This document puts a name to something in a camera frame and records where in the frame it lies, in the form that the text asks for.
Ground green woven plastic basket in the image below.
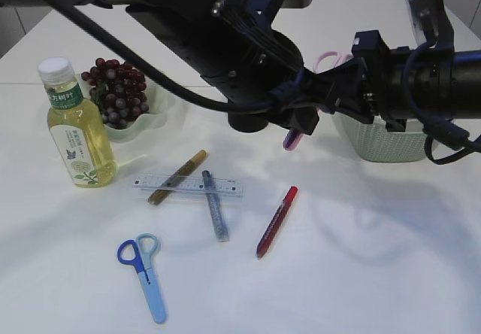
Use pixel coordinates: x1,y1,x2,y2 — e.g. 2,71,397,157
333,113,427,163

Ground blue scissors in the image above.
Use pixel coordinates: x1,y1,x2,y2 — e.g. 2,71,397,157
116,233,168,324

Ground clear plastic ruler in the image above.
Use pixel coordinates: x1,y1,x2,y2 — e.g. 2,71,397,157
132,174,245,198

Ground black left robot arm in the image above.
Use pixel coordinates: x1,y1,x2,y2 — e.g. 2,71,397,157
1,0,319,135

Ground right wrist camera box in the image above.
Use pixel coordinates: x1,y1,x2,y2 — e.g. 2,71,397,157
406,0,454,50

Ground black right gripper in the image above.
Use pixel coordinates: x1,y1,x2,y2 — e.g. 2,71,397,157
313,30,407,132

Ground pink scissors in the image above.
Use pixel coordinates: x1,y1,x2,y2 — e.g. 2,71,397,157
281,50,355,151

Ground purple artificial grape bunch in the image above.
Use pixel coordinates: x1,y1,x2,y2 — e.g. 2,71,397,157
80,57,150,129

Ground green wavy glass bowl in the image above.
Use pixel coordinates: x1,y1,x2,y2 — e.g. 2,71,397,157
76,68,174,143

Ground silver glitter pen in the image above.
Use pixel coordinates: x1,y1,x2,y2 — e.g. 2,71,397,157
202,170,229,242

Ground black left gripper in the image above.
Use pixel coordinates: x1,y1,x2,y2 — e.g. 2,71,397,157
268,68,319,135

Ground gold glitter pen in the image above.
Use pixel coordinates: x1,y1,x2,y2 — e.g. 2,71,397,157
147,150,207,205

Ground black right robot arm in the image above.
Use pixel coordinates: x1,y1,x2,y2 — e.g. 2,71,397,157
316,30,480,132

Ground red glitter pen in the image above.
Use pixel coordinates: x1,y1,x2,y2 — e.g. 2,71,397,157
256,186,298,259

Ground yellow tea bottle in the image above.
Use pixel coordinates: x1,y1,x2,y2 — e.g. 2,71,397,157
38,57,116,188

